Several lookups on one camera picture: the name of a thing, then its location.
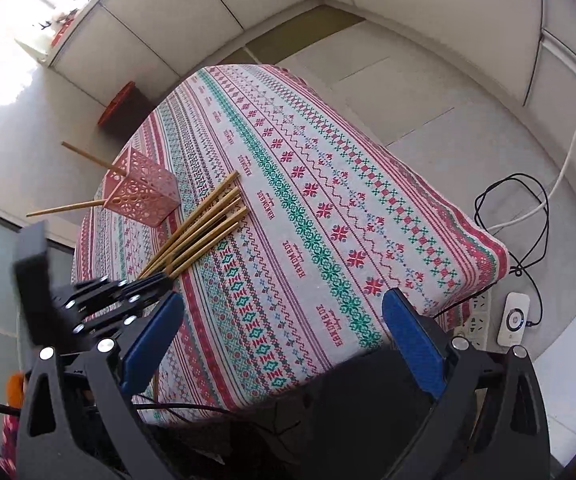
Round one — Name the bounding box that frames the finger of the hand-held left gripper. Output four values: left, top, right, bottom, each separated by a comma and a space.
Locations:
64, 296, 162, 347
52, 275, 175, 312

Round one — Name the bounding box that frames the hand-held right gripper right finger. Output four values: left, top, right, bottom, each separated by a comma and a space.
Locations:
381, 288, 552, 480

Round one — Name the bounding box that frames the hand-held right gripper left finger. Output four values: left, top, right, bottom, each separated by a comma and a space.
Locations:
15, 291, 185, 480

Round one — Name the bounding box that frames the pink perforated chopstick holder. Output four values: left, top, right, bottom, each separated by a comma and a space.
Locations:
102, 146, 179, 226

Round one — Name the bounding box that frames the white power strip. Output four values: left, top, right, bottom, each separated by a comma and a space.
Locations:
450, 295, 491, 346

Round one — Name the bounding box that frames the white charger device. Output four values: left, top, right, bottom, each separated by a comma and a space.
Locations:
497, 292, 531, 347

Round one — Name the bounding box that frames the orange object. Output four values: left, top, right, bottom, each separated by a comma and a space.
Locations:
8, 372, 27, 408

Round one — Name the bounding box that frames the patterned woven tablecloth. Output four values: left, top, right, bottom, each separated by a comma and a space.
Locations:
70, 64, 510, 428

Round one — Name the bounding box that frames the red plastic stool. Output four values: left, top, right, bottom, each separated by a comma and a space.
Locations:
98, 81, 156, 136

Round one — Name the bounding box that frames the red box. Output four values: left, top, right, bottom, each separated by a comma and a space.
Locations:
50, 17, 76, 47

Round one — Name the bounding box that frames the white cable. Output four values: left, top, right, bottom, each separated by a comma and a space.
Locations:
488, 85, 576, 233

